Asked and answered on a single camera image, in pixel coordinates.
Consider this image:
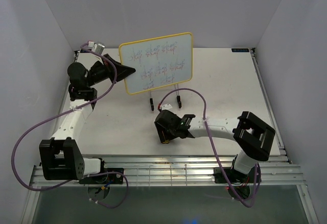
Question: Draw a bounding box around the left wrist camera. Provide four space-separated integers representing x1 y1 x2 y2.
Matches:
88 41 105 55

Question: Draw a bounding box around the right blue table label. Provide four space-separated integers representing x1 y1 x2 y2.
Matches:
231 48 250 53

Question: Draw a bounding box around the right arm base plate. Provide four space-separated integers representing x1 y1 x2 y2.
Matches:
212 167 255 185

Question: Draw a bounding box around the aluminium table frame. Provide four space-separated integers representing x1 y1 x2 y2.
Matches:
22 48 319 223

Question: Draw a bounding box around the yellow framed whiteboard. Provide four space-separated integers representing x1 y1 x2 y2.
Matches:
119 32 193 95

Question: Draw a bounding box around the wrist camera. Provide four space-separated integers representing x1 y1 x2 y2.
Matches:
88 41 105 55
158 104 173 111

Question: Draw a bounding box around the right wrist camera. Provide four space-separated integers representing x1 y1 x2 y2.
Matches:
158 104 173 111

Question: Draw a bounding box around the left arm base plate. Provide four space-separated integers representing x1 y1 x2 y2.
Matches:
79 173 124 185

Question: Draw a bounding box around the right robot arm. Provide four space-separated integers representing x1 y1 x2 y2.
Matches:
154 110 275 182

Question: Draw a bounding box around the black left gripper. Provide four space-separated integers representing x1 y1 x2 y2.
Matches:
86 54 136 87

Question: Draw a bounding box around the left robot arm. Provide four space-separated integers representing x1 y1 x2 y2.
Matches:
39 54 136 183

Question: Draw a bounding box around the wire whiteboard stand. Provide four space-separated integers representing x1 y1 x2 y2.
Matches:
146 84 182 112

